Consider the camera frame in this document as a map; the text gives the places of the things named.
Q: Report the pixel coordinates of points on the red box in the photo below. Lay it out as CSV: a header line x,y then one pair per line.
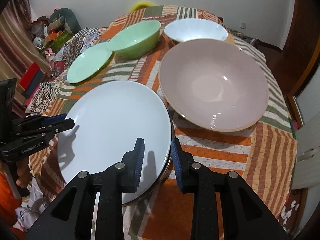
x,y
28,76

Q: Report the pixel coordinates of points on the white bowl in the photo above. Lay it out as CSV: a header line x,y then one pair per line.
x,y
195,28

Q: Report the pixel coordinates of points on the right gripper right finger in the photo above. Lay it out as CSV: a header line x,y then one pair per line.
x,y
244,214

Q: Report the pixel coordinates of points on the person's left hand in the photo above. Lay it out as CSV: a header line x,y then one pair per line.
x,y
23,172

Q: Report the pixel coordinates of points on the green gift bag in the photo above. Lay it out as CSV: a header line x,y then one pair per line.
x,y
56,41

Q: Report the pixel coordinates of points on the wooden door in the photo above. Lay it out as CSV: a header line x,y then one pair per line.
x,y
300,56

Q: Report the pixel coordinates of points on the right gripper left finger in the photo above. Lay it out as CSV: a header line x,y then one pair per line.
x,y
70,214

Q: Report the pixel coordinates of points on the grey plush toy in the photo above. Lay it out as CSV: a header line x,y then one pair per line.
x,y
64,19

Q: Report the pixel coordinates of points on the striped patchwork tablecloth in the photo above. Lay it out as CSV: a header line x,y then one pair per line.
x,y
264,154

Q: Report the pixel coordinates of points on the small green plate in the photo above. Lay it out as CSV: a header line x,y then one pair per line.
x,y
89,62

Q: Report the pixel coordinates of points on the green bowl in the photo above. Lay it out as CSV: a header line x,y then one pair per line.
x,y
136,40

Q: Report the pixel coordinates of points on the patterned patchwork blanket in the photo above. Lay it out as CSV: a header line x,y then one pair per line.
x,y
47,91

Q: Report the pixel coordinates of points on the large pink bowl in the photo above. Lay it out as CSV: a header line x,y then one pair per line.
x,y
214,85

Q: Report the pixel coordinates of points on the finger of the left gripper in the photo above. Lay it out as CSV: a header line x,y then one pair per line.
x,y
52,120
57,128

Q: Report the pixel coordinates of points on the large white plate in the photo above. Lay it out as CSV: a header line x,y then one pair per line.
x,y
108,120

